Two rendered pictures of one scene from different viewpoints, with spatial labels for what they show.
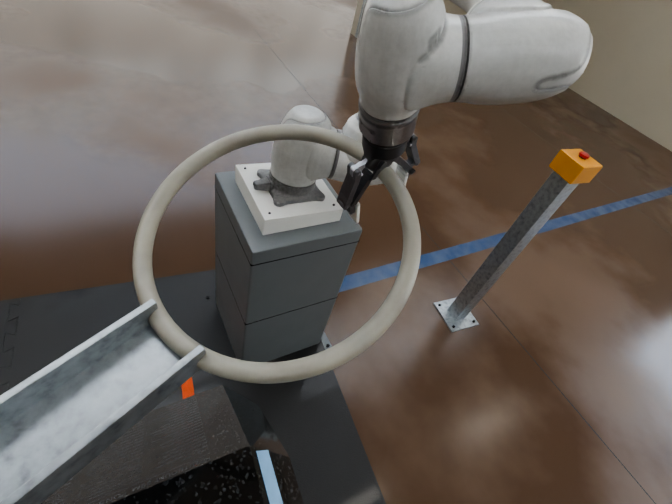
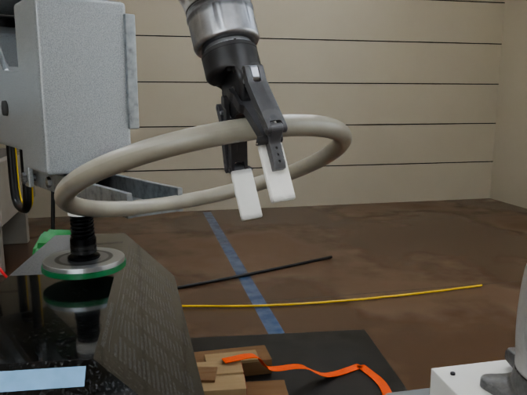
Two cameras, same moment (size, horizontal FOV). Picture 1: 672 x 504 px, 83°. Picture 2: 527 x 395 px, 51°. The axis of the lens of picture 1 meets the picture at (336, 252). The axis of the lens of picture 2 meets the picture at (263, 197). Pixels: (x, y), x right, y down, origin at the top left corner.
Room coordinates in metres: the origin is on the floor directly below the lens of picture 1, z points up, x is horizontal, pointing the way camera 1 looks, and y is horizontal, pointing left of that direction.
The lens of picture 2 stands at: (0.97, -0.65, 1.31)
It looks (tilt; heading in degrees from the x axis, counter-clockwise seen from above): 10 degrees down; 119
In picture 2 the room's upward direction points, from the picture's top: straight up
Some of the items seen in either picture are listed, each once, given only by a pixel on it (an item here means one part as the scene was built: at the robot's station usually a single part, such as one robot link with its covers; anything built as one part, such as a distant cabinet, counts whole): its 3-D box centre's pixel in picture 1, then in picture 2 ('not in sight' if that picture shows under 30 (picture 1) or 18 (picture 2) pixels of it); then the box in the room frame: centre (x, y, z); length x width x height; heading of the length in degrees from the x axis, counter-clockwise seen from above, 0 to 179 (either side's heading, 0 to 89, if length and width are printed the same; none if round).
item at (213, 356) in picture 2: not in sight; (231, 357); (-0.32, 1.40, 0.10); 0.25 x 0.10 x 0.01; 41
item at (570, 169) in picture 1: (506, 251); not in sight; (1.47, -0.78, 0.54); 0.20 x 0.20 x 1.09; 35
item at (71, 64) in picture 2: not in sight; (64, 93); (-0.21, 0.41, 1.32); 0.36 x 0.22 x 0.45; 156
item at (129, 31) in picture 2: not in sight; (125, 73); (-0.03, 0.45, 1.38); 0.08 x 0.03 x 0.28; 156
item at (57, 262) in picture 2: not in sight; (84, 259); (-0.14, 0.38, 0.88); 0.21 x 0.21 x 0.01
